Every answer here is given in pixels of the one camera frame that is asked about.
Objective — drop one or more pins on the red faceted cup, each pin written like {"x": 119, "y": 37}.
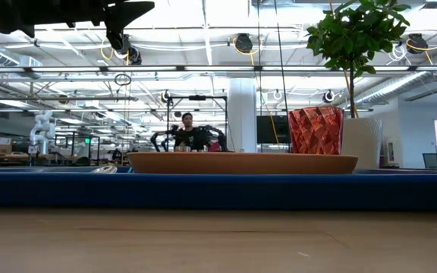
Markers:
{"x": 316, "y": 130}

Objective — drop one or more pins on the blue plastic tray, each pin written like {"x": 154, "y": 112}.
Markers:
{"x": 218, "y": 191}

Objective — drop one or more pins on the black metal rig frame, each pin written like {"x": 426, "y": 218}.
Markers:
{"x": 197, "y": 97}

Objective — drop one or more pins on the green plant in white pot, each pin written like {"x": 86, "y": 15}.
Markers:
{"x": 362, "y": 144}

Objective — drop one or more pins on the orange plate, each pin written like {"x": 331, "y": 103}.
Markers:
{"x": 241, "y": 164}

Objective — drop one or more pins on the person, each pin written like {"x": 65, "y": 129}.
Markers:
{"x": 188, "y": 138}

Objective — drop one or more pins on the black metal frame cart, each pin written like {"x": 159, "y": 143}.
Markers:
{"x": 99, "y": 146}

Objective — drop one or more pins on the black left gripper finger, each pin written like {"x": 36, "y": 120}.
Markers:
{"x": 123, "y": 13}

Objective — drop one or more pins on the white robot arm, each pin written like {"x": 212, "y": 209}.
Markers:
{"x": 43, "y": 130}

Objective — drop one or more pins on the grey office chair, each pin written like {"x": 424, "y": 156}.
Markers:
{"x": 432, "y": 160}

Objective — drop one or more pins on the black monitor on stand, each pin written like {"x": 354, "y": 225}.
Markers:
{"x": 273, "y": 129}

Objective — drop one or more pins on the black background robot arm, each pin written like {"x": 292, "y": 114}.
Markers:
{"x": 218, "y": 135}
{"x": 158, "y": 137}

